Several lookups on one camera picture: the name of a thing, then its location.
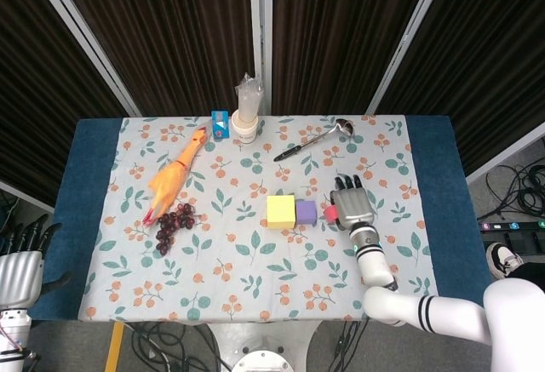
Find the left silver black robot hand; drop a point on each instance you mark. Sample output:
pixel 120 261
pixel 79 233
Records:
pixel 19 278

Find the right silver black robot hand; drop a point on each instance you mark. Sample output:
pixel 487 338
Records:
pixel 353 208

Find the small pink foam cube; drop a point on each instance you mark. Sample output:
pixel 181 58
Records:
pixel 328 214

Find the purple cube block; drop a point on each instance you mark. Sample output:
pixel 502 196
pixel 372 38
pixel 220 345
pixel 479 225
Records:
pixel 305 212

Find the large yellow foam cube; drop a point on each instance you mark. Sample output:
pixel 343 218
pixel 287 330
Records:
pixel 281 212

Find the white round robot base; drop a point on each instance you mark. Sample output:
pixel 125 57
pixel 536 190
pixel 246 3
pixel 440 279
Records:
pixel 264 361

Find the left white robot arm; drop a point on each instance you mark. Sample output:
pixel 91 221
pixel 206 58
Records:
pixel 13 340

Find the yellow floor tape strip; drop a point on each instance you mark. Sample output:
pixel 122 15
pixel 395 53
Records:
pixel 114 346

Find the floral leaf print tablecloth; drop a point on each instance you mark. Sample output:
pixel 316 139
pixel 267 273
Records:
pixel 238 270

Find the white paper cup stack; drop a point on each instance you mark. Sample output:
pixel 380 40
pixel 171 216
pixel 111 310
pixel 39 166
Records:
pixel 244 131

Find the blue table cover cloth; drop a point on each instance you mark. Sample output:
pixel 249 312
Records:
pixel 91 155

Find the plastic-wrapped cup sleeve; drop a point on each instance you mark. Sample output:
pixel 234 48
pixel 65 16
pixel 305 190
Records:
pixel 249 99

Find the small blue carton box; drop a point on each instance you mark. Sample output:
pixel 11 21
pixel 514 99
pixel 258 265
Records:
pixel 220 124

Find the white black sneaker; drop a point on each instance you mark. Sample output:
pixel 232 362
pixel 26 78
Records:
pixel 502 259

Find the black power strip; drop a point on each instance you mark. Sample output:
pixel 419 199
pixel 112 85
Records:
pixel 511 225

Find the dark red grape bunch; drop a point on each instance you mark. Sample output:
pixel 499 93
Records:
pixel 172 221

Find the dark brown curtain panel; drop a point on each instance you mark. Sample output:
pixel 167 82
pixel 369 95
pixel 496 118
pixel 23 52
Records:
pixel 170 36
pixel 30 91
pixel 489 48
pixel 332 36

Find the orange rubber chicken toy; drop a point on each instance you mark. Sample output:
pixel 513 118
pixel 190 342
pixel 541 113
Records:
pixel 170 176

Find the black trouser leg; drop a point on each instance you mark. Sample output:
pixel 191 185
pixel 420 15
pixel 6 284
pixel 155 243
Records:
pixel 528 274

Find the grey aluminium frame post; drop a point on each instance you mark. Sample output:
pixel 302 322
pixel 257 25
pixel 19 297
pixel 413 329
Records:
pixel 85 36
pixel 404 40
pixel 260 27

